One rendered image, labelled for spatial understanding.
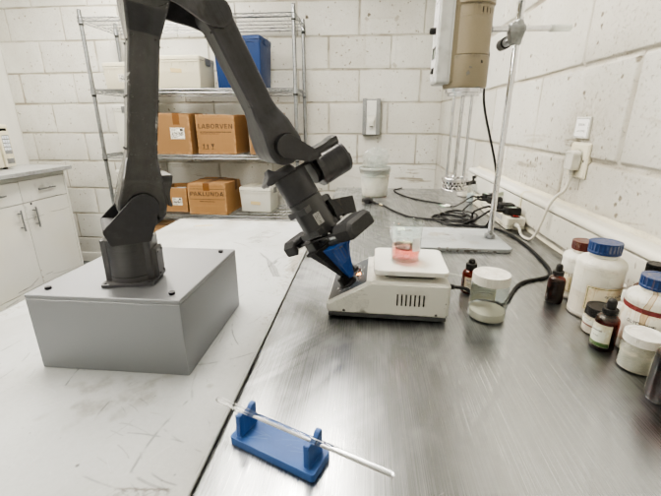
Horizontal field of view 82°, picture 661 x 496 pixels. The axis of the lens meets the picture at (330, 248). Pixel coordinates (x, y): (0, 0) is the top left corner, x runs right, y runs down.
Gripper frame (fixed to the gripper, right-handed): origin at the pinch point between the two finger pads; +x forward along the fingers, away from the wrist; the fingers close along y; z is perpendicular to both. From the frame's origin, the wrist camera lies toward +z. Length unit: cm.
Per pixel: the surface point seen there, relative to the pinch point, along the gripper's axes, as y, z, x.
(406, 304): -8.4, 0.7, 10.4
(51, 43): 282, 86, -193
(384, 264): -5.9, 3.1, 3.7
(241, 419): -12.1, -30.7, 1.6
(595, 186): -22, 59, 21
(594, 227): -23, 47, 25
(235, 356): 2.2, -23.1, 1.1
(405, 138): 125, 214, 4
